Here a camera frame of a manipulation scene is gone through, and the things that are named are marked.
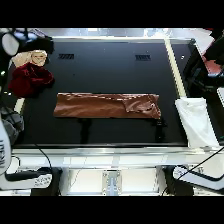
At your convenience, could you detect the dark red garment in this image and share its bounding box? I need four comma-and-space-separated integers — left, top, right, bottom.
7, 62, 55, 99

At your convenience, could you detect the grey garment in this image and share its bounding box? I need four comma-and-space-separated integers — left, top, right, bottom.
0, 106, 25, 146

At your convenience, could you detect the beige garment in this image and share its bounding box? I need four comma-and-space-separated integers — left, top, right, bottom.
11, 49, 49, 69

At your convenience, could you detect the white garment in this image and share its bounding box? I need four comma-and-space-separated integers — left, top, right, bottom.
174, 96, 221, 148

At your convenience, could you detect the brown garment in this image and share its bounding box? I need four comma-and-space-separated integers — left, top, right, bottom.
52, 92, 162, 120

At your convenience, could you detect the silver frame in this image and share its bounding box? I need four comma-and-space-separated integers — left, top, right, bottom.
0, 144, 224, 197

